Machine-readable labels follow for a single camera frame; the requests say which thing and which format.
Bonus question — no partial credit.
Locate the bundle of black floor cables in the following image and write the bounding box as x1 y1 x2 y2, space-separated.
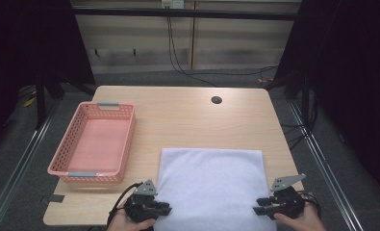
279 105 318 151

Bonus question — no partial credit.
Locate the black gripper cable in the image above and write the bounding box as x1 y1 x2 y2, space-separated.
296 190 322 220
106 181 144 226

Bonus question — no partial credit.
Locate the black floor cable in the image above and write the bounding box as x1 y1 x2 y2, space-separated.
184 64 279 79

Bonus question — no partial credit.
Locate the white printed towel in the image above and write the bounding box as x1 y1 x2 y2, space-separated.
153 147 278 231

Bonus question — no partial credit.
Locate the person's right hand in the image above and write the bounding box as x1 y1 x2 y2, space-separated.
273 203 327 231

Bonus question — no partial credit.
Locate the dark curtain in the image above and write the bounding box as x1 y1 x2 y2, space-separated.
272 0 380 196
0 0 96 155

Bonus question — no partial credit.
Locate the white wall socket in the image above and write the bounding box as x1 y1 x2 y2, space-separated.
161 0 186 10

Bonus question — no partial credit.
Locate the yellow floor object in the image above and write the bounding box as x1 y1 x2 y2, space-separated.
22 95 38 108

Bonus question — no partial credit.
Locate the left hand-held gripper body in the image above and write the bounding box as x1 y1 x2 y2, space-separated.
123 179 162 223

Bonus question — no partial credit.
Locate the pink perforated plastic basket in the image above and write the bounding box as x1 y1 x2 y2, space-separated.
47 101 137 185

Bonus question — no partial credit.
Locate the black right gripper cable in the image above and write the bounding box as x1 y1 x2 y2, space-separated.
296 190 322 220

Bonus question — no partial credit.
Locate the black hanging wall cable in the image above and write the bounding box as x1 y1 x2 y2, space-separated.
165 15 218 88

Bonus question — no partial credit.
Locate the grey tape piece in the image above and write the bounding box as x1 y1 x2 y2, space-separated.
39 193 65 205

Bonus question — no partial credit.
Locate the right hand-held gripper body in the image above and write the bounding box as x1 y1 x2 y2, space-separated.
269 173 307 221

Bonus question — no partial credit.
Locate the black stand post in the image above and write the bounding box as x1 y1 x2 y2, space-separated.
35 71 48 131

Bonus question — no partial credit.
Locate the person's left hand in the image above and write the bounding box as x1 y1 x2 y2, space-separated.
106 207 157 231

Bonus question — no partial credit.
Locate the metal floor rail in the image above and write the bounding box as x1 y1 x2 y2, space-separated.
288 101 366 231
0 116 57 231

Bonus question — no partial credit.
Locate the black horizontal frame bar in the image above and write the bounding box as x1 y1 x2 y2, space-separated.
71 7 303 22

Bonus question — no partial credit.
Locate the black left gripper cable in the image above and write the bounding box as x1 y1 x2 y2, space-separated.
106 181 144 226

